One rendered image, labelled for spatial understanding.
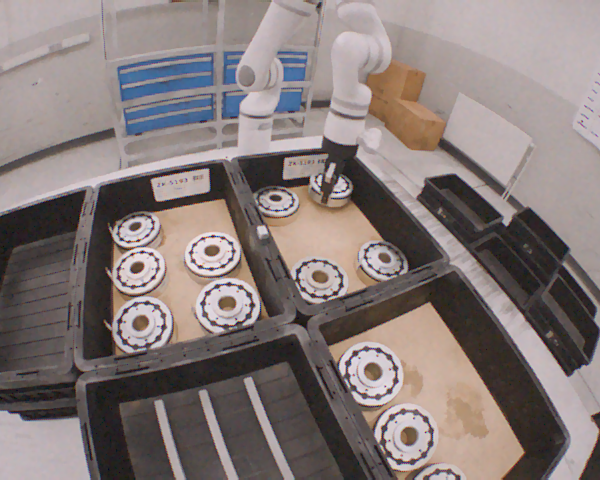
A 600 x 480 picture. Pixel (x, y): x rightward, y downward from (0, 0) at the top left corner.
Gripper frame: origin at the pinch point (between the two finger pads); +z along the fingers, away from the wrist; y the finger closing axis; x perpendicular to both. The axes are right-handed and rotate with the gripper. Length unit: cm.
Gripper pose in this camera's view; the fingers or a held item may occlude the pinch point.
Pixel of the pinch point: (328, 191)
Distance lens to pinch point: 64.5
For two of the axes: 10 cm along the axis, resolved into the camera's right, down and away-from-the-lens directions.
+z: -1.4, 6.8, 7.2
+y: -3.2, 6.6, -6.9
